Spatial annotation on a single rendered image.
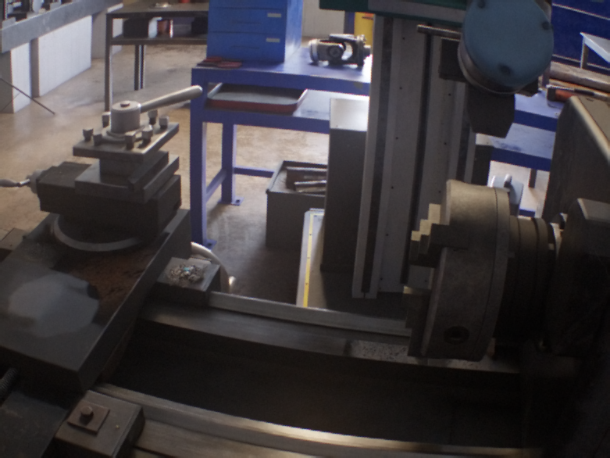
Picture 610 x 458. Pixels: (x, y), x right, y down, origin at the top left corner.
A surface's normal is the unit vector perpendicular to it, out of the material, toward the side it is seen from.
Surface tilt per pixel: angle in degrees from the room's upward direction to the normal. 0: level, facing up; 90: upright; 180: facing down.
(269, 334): 0
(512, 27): 73
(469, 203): 16
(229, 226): 0
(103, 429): 0
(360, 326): 45
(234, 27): 90
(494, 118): 68
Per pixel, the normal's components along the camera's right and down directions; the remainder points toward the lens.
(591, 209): 0.05, -0.87
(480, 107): -0.18, 0.11
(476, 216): -0.04, -0.61
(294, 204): -0.15, 0.47
